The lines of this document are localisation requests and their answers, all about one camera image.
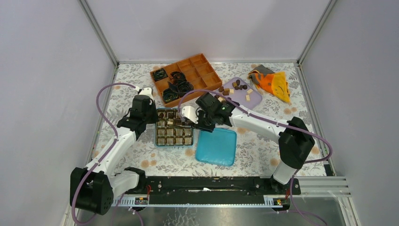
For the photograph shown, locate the metal serving tongs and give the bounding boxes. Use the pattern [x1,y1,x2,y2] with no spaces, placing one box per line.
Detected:
[165,118,195,127]

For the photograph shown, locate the teal chocolate box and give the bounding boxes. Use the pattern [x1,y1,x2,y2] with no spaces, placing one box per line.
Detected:
[154,108,194,147]

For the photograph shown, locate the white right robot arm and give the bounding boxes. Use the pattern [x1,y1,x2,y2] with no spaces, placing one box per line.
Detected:
[181,92,315,194]

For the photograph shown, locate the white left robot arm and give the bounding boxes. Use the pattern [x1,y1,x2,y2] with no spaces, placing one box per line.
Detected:
[70,92,158,215]

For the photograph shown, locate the pile of assorted chocolates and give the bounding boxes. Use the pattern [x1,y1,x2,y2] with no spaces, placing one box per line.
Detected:
[217,79,253,102]

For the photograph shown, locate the rolled dark green tie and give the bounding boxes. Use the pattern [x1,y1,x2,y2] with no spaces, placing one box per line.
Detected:
[162,88,179,103]

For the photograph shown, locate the teal box lid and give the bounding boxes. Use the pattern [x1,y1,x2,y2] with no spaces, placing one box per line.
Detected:
[195,128,237,167]

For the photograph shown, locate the rolled dark patterned tie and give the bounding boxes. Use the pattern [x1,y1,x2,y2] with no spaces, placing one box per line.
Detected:
[168,81,194,97]

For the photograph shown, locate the lavender plastic tray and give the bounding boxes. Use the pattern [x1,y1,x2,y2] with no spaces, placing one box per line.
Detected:
[215,77,263,109]

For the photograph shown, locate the wooden compartment tray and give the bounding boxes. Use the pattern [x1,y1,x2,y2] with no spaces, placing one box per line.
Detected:
[150,53,222,107]

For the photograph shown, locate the rolled dark floral tie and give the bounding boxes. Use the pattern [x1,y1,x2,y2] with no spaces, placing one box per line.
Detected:
[152,68,168,81]

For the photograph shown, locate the orange grey cloth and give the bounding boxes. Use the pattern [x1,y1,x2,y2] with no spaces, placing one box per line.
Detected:
[247,65,290,103]

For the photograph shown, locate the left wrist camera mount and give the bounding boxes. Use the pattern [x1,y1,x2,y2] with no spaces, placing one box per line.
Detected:
[135,87,154,101]

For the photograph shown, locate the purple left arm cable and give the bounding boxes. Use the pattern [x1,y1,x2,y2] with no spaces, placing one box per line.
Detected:
[71,82,139,226]

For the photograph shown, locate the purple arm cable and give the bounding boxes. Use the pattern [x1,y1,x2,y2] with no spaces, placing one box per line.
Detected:
[71,82,139,226]
[177,89,334,225]

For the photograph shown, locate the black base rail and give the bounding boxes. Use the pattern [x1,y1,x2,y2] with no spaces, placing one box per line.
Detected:
[121,176,301,208]

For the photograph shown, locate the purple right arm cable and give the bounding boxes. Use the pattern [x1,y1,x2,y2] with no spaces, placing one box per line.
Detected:
[177,89,334,225]

